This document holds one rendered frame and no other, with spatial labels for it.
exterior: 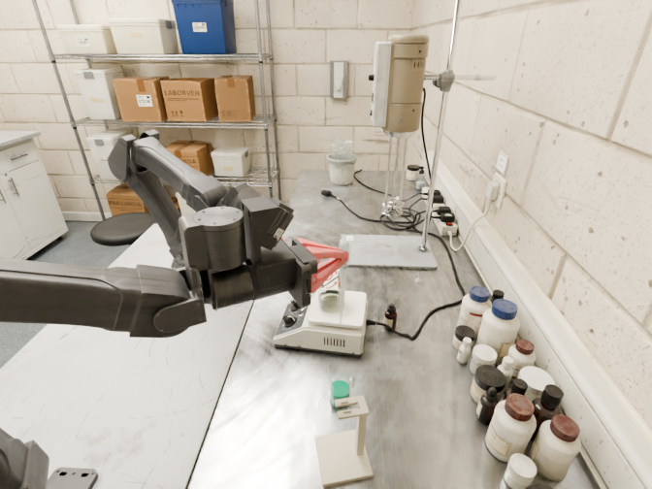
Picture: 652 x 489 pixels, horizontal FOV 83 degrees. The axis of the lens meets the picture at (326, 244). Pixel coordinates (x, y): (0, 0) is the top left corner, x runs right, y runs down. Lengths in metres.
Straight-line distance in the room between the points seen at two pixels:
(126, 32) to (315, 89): 1.31
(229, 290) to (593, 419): 0.60
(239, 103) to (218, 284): 2.43
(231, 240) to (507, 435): 0.52
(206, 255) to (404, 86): 0.72
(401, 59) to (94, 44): 2.48
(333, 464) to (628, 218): 0.61
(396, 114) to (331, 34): 2.09
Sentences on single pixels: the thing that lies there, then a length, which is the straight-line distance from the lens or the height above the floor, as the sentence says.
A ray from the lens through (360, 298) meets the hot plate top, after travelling 0.85.
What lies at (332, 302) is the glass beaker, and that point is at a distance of 0.78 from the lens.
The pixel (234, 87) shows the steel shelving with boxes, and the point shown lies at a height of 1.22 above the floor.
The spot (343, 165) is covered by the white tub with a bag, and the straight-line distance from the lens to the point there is 1.73.
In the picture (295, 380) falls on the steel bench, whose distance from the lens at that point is 0.80.
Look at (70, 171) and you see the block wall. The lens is 4.05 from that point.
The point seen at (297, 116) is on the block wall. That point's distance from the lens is 3.14.
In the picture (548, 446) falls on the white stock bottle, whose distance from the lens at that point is 0.71.
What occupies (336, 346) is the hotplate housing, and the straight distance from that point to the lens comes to 0.82.
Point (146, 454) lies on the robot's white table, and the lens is 0.77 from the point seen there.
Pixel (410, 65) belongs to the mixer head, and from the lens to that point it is 1.01.
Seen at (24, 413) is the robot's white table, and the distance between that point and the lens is 0.93.
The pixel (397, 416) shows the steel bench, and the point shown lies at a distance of 0.76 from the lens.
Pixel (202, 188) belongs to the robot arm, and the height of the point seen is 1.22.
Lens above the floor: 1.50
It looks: 29 degrees down
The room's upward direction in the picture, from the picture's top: straight up
